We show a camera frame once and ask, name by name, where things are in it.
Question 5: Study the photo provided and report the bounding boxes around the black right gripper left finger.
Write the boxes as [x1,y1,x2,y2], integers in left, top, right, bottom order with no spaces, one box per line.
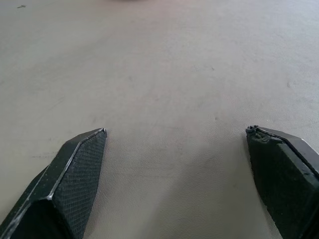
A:
[0,127,108,239]

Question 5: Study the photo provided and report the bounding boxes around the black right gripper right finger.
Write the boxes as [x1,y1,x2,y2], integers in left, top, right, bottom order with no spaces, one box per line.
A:
[245,124,319,239]

